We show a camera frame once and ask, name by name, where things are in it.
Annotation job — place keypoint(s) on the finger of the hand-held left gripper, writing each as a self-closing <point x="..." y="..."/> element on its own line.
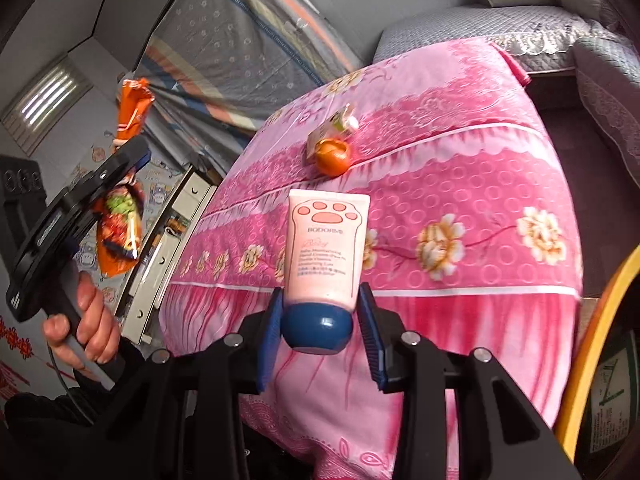
<point x="131" y="157"/>

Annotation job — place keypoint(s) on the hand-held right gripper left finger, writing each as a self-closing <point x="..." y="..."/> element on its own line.
<point x="272" y="342"/>

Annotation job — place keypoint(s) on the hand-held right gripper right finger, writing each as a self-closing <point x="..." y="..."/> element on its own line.
<point x="372" y="342"/>

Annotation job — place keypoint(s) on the orange snack packet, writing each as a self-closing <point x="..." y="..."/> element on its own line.
<point x="124" y="200"/>

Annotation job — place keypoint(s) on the pink hand cream tube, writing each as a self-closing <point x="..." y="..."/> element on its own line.
<point x="325" y="255"/>

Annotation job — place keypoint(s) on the yellow bin with black bag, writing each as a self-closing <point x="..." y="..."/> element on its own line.
<point x="590" y="340"/>

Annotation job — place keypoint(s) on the person's left forearm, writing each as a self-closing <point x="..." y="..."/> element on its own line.
<point x="75" y="400"/>

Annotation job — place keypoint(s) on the person's left hand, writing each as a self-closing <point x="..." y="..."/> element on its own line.
<point x="95" y="320"/>

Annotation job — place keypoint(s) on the white drawer cabinet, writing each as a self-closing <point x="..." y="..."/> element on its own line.
<point x="165" y="260"/>

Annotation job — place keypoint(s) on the pink floral blanket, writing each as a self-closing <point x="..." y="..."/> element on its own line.
<point x="450" y="220"/>

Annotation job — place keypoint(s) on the striped grey cloth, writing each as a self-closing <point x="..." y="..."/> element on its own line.
<point x="240" y="35"/>

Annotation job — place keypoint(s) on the orange mandarin peel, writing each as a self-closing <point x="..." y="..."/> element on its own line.
<point x="332" y="156"/>

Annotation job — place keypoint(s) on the small crushed drink carton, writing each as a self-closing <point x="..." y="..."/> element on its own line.
<point x="334" y="122"/>

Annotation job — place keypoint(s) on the grey quilted sofa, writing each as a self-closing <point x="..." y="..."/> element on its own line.
<point x="525" y="40"/>

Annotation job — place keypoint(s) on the red wall decoration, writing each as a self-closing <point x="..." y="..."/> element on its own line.
<point x="15" y="355"/>

